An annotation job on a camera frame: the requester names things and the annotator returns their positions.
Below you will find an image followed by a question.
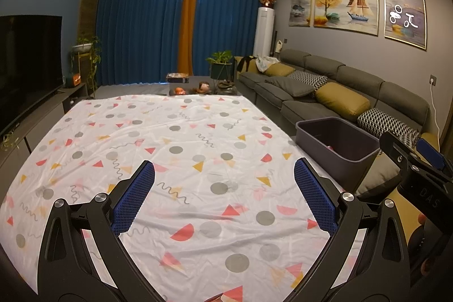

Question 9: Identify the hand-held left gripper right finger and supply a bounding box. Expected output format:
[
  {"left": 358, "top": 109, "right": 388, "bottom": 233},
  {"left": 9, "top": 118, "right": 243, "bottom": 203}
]
[{"left": 287, "top": 159, "right": 411, "bottom": 302}]

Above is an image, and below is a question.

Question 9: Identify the dark tea tray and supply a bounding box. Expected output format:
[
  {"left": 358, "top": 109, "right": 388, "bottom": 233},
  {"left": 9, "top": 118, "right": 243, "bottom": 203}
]
[{"left": 217, "top": 81, "right": 237, "bottom": 95}]

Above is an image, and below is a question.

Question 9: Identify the orange curtain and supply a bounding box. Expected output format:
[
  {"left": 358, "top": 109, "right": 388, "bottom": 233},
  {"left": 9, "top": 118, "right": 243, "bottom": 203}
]
[{"left": 177, "top": 0, "right": 202, "bottom": 74}]

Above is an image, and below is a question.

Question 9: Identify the green potted plant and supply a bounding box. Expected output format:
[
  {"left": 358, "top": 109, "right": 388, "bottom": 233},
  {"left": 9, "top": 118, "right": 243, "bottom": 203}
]
[{"left": 206, "top": 51, "right": 234, "bottom": 80}]

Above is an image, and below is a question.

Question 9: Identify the grey coffee table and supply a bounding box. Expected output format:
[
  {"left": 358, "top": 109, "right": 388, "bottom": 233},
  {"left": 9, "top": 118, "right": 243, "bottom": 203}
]
[{"left": 164, "top": 76, "right": 245, "bottom": 97}]

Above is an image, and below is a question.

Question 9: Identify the grey plastic bin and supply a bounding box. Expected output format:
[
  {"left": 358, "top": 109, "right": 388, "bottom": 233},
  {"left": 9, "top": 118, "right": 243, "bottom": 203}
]
[{"left": 295, "top": 117, "right": 380, "bottom": 184}]

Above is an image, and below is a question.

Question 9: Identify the black white patterned pillow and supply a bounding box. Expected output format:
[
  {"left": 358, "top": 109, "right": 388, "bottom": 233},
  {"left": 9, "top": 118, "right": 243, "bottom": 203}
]
[
  {"left": 287, "top": 70, "right": 328, "bottom": 88},
  {"left": 357, "top": 107, "right": 422, "bottom": 147}
]

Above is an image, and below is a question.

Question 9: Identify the small grey landscape painting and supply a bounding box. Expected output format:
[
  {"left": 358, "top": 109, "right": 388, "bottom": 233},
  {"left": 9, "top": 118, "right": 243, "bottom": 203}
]
[{"left": 288, "top": 0, "right": 314, "bottom": 27}]

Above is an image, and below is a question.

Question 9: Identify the blue curtain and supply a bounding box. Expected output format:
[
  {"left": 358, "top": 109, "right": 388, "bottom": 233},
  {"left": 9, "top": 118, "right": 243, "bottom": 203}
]
[
  {"left": 193, "top": 0, "right": 277, "bottom": 76},
  {"left": 97, "top": 0, "right": 188, "bottom": 87}
]

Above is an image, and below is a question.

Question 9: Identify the white standing air conditioner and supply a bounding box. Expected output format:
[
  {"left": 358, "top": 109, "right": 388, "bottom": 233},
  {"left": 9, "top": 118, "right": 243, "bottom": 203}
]
[{"left": 253, "top": 8, "right": 276, "bottom": 58}]

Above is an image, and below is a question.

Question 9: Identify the grey floor cushion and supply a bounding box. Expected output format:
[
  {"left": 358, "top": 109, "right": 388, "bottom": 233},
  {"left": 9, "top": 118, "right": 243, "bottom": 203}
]
[{"left": 356, "top": 158, "right": 401, "bottom": 198}]

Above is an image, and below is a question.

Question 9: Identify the purple abstract painting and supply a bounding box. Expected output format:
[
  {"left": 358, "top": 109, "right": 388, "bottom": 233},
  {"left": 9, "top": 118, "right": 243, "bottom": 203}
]
[{"left": 383, "top": 0, "right": 427, "bottom": 50}]

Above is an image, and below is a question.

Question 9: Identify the brown wooden door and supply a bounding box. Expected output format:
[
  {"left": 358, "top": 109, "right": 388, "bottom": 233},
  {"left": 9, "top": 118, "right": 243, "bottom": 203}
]
[{"left": 78, "top": 0, "right": 103, "bottom": 37}]

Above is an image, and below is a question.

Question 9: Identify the white charging cable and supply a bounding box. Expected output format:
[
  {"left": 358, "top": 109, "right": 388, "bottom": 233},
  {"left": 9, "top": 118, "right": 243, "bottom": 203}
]
[{"left": 430, "top": 83, "right": 441, "bottom": 140}]

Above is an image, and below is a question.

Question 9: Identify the white cloth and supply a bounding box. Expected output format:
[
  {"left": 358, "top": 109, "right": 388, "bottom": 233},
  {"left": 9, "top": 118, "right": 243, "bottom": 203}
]
[{"left": 255, "top": 56, "right": 280, "bottom": 72}]

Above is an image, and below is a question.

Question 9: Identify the black flat television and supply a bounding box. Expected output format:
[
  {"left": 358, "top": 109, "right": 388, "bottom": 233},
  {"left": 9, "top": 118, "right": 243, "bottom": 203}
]
[{"left": 0, "top": 15, "right": 63, "bottom": 140}]

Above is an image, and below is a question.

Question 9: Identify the sailboat and tree painting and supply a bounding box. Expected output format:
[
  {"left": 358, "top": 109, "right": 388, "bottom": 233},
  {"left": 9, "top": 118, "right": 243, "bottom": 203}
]
[{"left": 313, "top": 0, "right": 379, "bottom": 37}]

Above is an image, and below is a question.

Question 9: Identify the dry plant sprig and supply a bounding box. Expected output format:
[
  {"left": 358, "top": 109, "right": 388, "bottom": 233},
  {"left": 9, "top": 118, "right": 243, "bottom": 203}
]
[{"left": 0, "top": 134, "right": 18, "bottom": 150}]

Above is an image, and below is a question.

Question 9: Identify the grey pillow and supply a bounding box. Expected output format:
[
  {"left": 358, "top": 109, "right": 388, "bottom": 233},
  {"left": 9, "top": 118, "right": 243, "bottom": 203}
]
[{"left": 265, "top": 76, "right": 315, "bottom": 98}]

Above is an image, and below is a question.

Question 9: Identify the mustard pillow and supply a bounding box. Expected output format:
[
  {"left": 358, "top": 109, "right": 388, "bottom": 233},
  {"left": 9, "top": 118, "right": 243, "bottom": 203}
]
[
  {"left": 265, "top": 63, "right": 296, "bottom": 77},
  {"left": 315, "top": 82, "right": 370, "bottom": 113}
]

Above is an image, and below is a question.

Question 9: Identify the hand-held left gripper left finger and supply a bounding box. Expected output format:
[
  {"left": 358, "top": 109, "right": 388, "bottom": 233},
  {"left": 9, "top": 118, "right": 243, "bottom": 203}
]
[{"left": 37, "top": 160, "right": 167, "bottom": 302}]

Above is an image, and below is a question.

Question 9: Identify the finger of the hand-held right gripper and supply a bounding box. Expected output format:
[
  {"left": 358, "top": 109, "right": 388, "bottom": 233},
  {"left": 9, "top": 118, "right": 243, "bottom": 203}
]
[
  {"left": 379, "top": 131, "right": 425, "bottom": 179},
  {"left": 416, "top": 138, "right": 453, "bottom": 179}
]

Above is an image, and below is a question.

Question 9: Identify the grey television cabinet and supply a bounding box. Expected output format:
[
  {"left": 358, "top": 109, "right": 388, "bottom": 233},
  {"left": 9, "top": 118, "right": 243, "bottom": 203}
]
[{"left": 0, "top": 83, "right": 88, "bottom": 161}]

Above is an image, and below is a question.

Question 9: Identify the trailing potted plant on stand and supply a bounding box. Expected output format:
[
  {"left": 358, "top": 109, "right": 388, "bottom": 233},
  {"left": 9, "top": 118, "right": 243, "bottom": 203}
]
[{"left": 70, "top": 35, "right": 101, "bottom": 97}]

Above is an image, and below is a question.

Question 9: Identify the grey sofa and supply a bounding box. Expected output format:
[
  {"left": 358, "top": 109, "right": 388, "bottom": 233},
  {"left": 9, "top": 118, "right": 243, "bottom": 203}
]
[{"left": 235, "top": 49, "right": 441, "bottom": 147}]

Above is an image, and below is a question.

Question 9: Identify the white patterned sheet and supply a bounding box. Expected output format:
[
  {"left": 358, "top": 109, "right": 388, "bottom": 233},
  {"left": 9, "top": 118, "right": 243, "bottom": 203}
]
[{"left": 0, "top": 94, "right": 358, "bottom": 302}]

